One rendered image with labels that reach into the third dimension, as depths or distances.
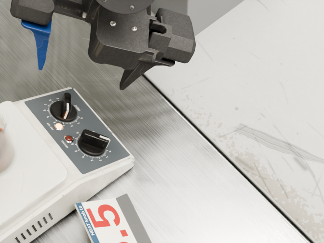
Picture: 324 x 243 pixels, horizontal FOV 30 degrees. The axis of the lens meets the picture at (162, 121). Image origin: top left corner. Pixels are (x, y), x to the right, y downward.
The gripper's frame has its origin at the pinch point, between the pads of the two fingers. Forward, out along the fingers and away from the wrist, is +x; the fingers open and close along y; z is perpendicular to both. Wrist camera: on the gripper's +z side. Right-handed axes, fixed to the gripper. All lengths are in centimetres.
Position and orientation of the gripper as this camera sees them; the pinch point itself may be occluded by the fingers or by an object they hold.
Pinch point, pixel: (90, 54)
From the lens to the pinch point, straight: 65.1
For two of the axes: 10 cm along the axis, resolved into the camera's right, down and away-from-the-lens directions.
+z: 0.8, 7.0, -7.1
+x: -3.8, 6.8, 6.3
